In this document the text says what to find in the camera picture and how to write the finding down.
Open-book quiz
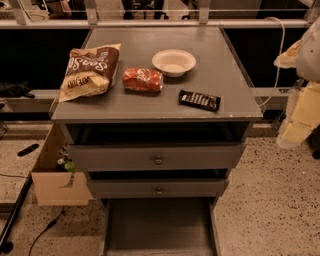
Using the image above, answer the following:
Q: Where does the black object on ledge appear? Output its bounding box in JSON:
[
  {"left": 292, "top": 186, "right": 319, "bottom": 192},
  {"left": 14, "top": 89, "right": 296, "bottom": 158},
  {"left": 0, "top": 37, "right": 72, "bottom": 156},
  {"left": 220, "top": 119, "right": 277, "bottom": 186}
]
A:
[{"left": 0, "top": 82, "right": 35, "bottom": 98}]

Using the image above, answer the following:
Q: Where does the white paper bowl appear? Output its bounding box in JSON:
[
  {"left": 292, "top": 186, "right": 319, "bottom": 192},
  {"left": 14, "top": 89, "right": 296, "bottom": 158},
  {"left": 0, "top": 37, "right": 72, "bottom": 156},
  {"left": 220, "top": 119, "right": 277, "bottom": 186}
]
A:
[{"left": 152, "top": 49, "right": 197, "bottom": 77}]

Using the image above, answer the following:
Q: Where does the black marker on floor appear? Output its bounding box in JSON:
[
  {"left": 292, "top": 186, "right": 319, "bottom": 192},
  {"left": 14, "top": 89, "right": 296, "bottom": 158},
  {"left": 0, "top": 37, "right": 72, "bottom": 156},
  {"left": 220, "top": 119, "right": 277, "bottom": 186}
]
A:
[{"left": 17, "top": 143, "right": 39, "bottom": 157}]

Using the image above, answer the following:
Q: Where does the black rxbar chocolate wrapper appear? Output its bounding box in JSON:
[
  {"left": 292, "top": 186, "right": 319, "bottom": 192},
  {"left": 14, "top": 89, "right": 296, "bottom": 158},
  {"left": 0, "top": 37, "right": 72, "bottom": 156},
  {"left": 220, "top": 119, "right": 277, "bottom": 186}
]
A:
[{"left": 178, "top": 90, "right": 221, "bottom": 112}]

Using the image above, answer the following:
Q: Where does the black floor cable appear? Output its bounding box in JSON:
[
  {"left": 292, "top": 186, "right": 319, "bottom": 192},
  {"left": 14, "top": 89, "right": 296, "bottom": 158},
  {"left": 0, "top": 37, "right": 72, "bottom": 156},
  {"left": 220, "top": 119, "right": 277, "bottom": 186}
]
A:
[{"left": 27, "top": 206, "right": 66, "bottom": 256}]

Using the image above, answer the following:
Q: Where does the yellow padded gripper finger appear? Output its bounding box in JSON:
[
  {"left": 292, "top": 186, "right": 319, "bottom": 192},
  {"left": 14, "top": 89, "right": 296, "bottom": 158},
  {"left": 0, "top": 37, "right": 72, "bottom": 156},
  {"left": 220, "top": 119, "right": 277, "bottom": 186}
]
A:
[
  {"left": 276, "top": 82, "right": 320, "bottom": 149},
  {"left": 274, "top": 40, "right": 301, "bottom": 69}
]

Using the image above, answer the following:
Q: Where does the grey drawer cabinet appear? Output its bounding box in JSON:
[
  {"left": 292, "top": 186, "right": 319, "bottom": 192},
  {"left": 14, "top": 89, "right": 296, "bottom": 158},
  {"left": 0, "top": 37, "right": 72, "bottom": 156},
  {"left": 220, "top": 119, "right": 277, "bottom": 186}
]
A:
[{"left": 49, "top": 25, "right": 264, "bottom": 256}]

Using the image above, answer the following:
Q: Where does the grey middle drawer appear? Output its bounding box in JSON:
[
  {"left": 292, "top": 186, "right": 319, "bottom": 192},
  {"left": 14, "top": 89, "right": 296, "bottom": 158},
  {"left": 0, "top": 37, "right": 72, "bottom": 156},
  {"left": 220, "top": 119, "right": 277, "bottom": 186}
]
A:
[{"left": 87, "top": 169, "right": 229, "bottom": 199}]

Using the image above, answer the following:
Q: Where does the brown yellow chip bag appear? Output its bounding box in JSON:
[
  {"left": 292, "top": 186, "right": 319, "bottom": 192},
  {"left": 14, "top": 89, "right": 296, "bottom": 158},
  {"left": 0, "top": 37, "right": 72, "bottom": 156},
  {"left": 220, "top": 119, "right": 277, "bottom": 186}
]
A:
[{"left": 59, "top": 44, "right": 121, "bottom": 102}]

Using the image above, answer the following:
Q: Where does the green bottle in box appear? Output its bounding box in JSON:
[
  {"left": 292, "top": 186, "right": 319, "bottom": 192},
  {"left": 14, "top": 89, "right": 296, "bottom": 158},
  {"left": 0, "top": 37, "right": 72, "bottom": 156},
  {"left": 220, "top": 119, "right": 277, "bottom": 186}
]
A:
[{"left": 57, "top": 158, "right": 77, "bottom": 173}]

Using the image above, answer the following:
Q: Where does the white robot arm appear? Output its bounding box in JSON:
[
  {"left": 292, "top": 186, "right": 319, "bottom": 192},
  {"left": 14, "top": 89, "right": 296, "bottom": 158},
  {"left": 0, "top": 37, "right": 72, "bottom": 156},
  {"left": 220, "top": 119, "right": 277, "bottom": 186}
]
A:
[{"left": 274, "top": 17, "right": 320, "bottom": 149}]

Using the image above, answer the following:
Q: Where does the cardboard box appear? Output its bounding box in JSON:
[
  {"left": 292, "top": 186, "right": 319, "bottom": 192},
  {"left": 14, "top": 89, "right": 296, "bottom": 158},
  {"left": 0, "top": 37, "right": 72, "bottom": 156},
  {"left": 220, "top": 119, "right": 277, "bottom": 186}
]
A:
[{"left": 31, "top": 125, "right": 91, "bottom": 206}]

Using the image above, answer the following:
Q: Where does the grey top drawer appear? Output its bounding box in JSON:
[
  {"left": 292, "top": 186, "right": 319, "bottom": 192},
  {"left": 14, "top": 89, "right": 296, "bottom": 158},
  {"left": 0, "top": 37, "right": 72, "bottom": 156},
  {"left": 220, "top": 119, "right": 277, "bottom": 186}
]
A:
[{"left": 66, "top": 122, "right": 245, "bottom": 172}]

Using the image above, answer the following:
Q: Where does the grey open bottom drawer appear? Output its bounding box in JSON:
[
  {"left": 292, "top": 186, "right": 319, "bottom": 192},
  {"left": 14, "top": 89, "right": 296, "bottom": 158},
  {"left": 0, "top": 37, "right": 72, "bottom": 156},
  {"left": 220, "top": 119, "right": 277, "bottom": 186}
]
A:
[{"left": 99, "top": 198, "right": 222, "bottom": 256}]

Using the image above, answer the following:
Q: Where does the red soda can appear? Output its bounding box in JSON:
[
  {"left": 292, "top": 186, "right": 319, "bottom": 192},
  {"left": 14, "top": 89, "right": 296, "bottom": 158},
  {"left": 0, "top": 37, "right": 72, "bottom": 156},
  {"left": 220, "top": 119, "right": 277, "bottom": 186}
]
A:
[{"left": 122, "top": 68, "right": 163, "bottom": 92}]

